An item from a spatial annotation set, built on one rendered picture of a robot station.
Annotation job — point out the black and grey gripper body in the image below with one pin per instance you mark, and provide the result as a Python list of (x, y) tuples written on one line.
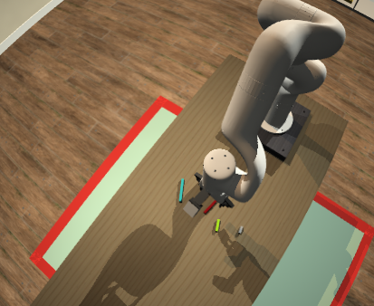
[(219, 199)]

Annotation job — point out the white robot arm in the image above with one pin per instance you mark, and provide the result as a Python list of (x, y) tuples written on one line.
[(256, 94)]

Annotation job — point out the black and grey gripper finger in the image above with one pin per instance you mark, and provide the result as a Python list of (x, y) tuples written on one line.
[(227, 203), (198, 176)]

